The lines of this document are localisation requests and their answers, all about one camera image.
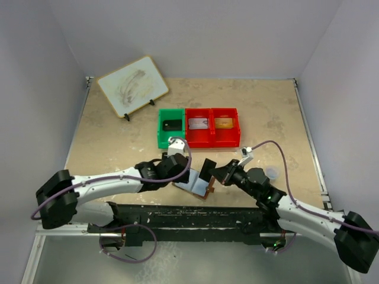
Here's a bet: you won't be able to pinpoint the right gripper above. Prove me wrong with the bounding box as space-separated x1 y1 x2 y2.
208 159 259 199

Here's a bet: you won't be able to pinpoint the brown leather card holder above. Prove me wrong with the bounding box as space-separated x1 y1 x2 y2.
173 169 215 200

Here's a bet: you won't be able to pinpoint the red plastic bin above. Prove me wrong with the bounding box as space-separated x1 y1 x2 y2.
212 108 241 148
185 108 214 149

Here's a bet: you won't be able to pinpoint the green plastic bin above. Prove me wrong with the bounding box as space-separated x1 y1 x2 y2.
157 108 185 149

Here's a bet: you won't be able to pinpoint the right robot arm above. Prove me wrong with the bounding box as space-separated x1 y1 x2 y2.
209 160 378 273

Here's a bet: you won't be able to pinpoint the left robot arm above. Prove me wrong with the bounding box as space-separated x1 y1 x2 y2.
30 153 192 232

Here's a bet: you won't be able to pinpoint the black VIP card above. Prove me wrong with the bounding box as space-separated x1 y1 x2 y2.
162 119 182 131

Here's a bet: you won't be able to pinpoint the white magnetic stripe cards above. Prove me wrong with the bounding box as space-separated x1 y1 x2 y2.
188 118 209 130

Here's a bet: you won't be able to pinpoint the gold VIP card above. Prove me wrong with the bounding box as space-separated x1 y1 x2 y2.
214 117 235 130

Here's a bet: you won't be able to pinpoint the small clear round container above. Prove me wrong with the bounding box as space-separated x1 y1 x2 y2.
265 166 280 180

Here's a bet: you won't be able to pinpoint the small whiteboard on stand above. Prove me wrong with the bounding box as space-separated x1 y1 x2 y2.
97 56 169 120

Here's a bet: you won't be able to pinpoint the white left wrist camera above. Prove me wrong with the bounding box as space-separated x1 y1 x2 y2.
167 137 186 156

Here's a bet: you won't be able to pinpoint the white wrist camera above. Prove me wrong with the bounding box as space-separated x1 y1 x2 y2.
167 137 186 156
237 147 253 167

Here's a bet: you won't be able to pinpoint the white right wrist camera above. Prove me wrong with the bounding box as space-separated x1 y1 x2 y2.
237 147 253 167

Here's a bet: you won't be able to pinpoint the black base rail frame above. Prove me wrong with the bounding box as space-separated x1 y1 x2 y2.
87 202 300 246

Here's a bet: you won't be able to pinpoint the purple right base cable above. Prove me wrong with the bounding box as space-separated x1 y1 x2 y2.
265 230 297 255

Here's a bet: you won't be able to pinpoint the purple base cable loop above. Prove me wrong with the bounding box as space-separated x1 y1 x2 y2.
98 221 159 263

